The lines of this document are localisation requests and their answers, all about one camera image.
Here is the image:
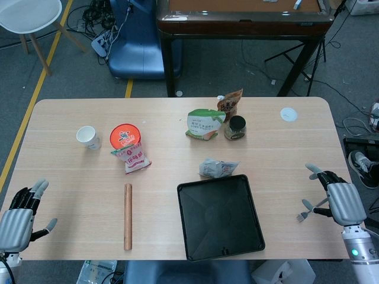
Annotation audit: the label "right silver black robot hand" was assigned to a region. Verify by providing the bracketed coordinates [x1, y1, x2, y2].
[301, 163, 367, 228]

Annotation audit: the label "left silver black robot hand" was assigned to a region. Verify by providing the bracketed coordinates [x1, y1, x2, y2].
[0, 177, 58, 253]

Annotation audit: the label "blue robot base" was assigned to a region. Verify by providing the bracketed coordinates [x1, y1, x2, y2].
[107, 0, 182, 81]

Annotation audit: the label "black square tray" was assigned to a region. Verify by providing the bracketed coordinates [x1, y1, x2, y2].
[176, 174, 266, 263]

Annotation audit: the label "black white sneaker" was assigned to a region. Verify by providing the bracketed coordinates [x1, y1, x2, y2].
[348, 150, 379, 190]

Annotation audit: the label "grey plastic fork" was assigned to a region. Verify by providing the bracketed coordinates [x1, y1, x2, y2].
[296, 198, 329, 223]

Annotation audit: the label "black floor pedal box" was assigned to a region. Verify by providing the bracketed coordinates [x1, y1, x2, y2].
[343, 136, 379, 155]

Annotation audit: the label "white cardboard box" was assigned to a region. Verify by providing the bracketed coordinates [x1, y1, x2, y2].
[251, 259, 316, 284]

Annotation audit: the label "clear plastic bag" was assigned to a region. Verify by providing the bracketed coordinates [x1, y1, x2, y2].
[78, 260, 118, 284]

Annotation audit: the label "white round table grommet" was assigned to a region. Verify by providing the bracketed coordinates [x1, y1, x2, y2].
[280, 106, 298, 122]

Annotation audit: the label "wooden rolling pin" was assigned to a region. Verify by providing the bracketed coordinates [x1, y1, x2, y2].
[123, 183, 134, 252]

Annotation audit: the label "white paper cup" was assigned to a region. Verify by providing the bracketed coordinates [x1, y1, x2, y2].
[76, 125, 101, 151]

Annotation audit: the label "glass spice jar black lid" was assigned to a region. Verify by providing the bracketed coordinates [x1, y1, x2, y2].
[223, 115, 248, 141]

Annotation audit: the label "pink white snack bag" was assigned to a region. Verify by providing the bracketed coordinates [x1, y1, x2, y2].
[110, 141, 153, 176]

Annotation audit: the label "orange lidded round tub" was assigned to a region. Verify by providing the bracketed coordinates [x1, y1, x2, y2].
[109, 124, 141, 152]

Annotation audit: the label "brown spout pouch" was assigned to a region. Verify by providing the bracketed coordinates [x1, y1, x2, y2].
[216, 88, 245, 124]

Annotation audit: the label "black tripod stand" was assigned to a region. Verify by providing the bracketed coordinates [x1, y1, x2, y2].
[264, 34, 327, 82]

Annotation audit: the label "green white corn starch bag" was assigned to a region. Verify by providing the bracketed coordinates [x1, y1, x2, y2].
[185, 108, 227, 143]

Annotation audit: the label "white power strip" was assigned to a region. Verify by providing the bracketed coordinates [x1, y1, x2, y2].
[91, 28, 120, 59]

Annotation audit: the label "dark wood mahjong table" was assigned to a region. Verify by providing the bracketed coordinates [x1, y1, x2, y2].
[155, 0, 336, 98]

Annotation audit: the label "white chair wooden legs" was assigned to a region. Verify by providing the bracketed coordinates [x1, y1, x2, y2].
[0, 0, 88, 76]

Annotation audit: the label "black floor cable bundle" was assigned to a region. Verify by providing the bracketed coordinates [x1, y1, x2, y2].
[66, 0, 120, 40]

